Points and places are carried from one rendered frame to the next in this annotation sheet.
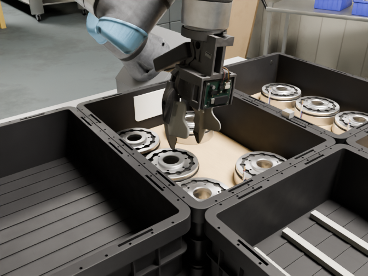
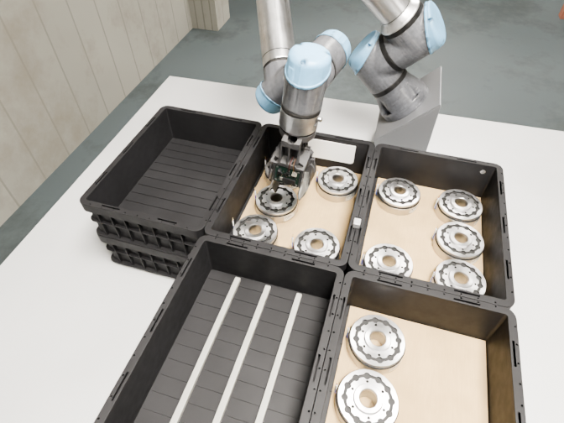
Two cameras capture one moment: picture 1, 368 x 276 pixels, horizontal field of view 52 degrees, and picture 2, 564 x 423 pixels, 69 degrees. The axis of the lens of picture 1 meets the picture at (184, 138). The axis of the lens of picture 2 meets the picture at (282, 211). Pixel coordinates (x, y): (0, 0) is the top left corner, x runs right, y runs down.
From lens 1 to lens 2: 66 cm
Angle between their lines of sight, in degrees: 44
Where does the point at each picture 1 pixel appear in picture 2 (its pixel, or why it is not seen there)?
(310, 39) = not seen: outside the picture
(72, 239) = (191, 202)
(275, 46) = not seen: outside the picture
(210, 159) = (314, 215)
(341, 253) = (274, 324)
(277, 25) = not seen: outside the picture
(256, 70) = (456, 171)
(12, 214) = (190, 170)
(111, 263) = (150, 223)
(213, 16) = (286, 124)
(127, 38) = (265, 105)
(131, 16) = (269, 91)
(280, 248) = (253, 291)
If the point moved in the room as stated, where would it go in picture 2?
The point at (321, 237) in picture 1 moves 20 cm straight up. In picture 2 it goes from (281, 309) to (280, 248)
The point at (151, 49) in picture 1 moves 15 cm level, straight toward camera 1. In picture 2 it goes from (396, 96) to (362, 116)
